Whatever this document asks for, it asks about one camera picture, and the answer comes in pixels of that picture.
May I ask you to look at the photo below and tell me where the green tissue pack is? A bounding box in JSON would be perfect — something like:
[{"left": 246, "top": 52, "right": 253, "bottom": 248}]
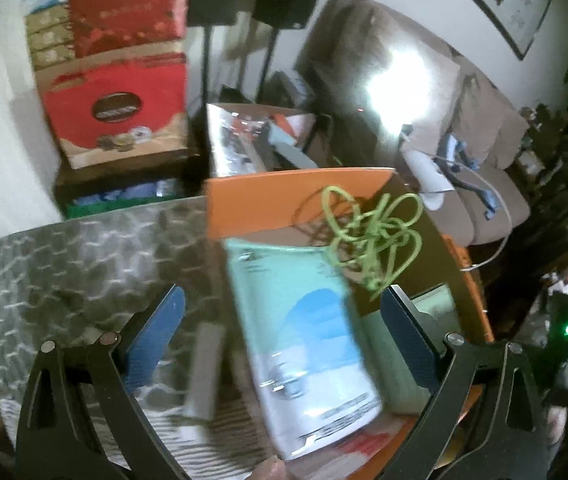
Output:
[{"left": 361, "top": 283, "right": 461, "bottom": 415}]

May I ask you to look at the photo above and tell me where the clear bag of blue masks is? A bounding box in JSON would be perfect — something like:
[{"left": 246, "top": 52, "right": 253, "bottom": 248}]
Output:
[{"left": 223, "top": 238, "right": 383, "bottom": 460}]

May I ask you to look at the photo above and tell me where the green cable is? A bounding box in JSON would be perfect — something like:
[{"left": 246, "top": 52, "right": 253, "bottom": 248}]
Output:
[{"left": 321, "top": 185, "right": 425, "bottom": 302}]

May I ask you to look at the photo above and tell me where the person's hand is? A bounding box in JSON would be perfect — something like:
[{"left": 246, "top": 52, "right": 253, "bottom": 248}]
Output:
[{"left": 247, "top": 456, "right": 287, "bottom": 480}]

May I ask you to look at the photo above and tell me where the grey patterned blanket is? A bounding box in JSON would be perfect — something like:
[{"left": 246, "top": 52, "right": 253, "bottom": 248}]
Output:
[{"left": 0, "top": 197, "right": 272, "bottom": 479}]

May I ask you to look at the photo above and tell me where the green power bank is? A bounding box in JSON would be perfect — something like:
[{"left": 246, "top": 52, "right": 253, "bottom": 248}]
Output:
[{"left": 183, "top": 322, "right": 226, "bottom": 422}]

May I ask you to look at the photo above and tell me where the orange cardboard box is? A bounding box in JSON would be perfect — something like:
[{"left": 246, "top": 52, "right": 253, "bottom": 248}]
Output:
[{"left": 206, "top": 167, "right": 493, "bottom": 479}]

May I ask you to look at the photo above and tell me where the red collection gift bag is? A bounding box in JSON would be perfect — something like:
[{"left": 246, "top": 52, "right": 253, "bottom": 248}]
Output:
[{"left": 42, "top": 53, "right": 188, "bottom": 170}]

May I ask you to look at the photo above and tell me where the open box of clutter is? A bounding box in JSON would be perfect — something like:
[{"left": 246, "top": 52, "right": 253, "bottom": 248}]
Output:
[{"left": 206, "top": 103, "right": 334, "bottom": 178}]

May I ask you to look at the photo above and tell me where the brown sofa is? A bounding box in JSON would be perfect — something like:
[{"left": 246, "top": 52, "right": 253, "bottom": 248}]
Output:
[{"left": 298, "top": 0, "right": 530, "bottom": 247}]

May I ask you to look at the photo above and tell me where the bright lamp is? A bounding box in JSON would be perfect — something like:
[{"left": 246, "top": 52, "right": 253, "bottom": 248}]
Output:
[{"left": 365, "top": 47, "right": 434, "bottom": 136}]

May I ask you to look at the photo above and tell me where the stack of gold boxes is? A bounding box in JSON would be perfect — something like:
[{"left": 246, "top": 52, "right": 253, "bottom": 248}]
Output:
[{"left": 24, "top": 3, "right": 75, "bottom": 72}]

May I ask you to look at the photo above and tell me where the red floral gift box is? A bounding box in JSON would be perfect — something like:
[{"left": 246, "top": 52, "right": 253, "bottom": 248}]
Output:
[{"left": 68, "top": 0, "right": 188, "bottom": 58}]

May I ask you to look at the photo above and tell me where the black speaker on stand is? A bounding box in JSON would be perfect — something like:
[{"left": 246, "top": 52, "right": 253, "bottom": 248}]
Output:
[{"left": 251, "top": 0, "right": 317, "bottom": 102}]

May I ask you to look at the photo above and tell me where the white cable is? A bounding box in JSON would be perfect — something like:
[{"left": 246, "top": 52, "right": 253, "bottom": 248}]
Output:
[{"left": 401, "top": 127, "right": 513, "bottom": 273}]

